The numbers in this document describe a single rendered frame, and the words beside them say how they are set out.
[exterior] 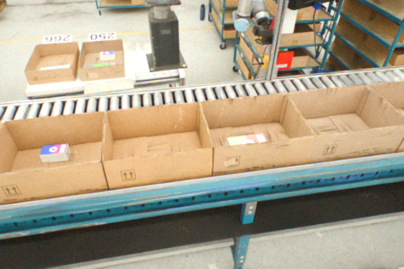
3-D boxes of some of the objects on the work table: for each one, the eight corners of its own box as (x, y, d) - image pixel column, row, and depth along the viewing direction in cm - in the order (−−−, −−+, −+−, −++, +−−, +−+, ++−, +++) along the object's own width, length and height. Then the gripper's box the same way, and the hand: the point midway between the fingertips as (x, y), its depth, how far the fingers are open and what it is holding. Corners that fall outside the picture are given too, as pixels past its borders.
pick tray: (81, 53, 233) (77, 41, 227) (75, 81, 204) (71, 67, 197) (40, 57, 229) (35, 44, 223) (28, 85, 200) (23, 71, 193)
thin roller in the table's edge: (178, 76, 212) (178, 74, 211) (136, 81, 207) (136, 78, 206) (178, 75, 214) (178, 72, 212) (136, 80, 209) (136, 77, 207)
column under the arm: (145, 54, 232) (140, 9, 212) (180, 51, 237) (178, 6, 216) (149, 72, 213) (144, 25, 192) (187, 68, 217) (186, 21, 197)
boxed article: (115, 59, 225) (113, 54, 222) (100, 61, 223) (99, 55, 221) (115, 56, 229) (113, 50, 226) (100, 57, 228) (99, 51, 225)
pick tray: (124, 51, 237) (122, 38, 230) (125, 77, 207) (123, 64, 201) (85, 54, 232) (82, 41, 226) (80, 81, 203) (77, 68, 197)
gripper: (267, 26, 212) (274, 53, 205) (254, 27, 211) (261, 54, 203) (270, 17, 204) (278, 45, 197) (257, 18, 203) (264, 46, 195)
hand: (270, 45), depth 198 cm, fingers closed
